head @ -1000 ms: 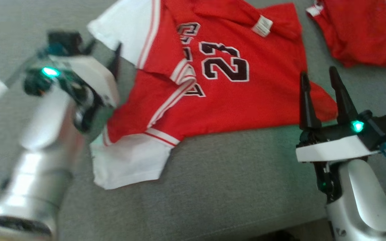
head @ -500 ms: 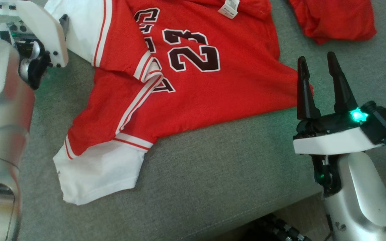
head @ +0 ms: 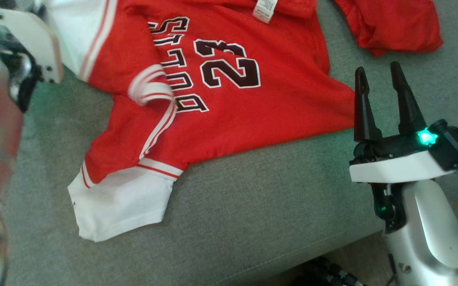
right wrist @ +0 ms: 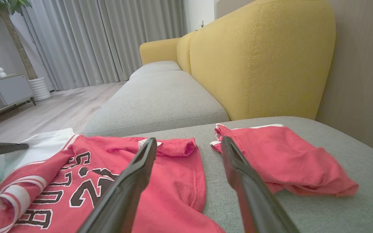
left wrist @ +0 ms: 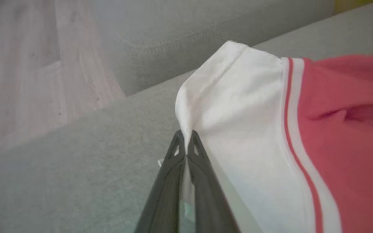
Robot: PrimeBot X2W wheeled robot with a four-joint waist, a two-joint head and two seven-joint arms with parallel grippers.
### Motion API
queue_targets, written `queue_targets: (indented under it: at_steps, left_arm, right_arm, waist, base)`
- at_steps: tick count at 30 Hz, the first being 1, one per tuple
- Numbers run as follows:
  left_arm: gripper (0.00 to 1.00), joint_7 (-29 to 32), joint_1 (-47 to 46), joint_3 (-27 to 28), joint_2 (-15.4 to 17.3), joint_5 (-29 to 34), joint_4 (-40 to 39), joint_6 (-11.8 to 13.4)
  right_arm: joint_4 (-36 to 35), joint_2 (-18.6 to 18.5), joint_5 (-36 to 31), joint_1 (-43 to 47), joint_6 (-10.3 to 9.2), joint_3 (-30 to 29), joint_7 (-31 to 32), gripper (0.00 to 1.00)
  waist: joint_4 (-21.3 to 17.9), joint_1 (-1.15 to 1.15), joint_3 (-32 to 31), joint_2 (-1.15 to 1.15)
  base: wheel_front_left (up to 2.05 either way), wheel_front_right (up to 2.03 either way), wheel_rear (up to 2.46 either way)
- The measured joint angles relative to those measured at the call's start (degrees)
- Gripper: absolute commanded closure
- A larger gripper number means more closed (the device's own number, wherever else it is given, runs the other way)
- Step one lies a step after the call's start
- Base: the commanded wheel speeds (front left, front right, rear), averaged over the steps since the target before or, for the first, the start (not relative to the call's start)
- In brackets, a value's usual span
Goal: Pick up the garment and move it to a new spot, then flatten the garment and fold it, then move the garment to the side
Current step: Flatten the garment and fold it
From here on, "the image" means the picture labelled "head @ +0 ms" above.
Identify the red shorts with white stripe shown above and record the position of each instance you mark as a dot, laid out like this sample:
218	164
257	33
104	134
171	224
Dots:
392	28

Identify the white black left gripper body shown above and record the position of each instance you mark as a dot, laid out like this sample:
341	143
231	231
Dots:
34	39

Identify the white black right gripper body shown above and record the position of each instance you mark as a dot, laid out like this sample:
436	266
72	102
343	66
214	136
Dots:
396	169

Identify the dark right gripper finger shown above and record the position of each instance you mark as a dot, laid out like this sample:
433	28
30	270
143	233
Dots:
364	115
408	107

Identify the grey sofa seat cushion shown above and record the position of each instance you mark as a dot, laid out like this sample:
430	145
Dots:
253	198

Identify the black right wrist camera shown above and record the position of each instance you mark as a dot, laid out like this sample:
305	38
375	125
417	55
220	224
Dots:
457	145

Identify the red white basketball jersey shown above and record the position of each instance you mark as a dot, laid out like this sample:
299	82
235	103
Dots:
276	103

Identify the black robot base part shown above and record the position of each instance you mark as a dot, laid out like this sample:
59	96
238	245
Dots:
324	274

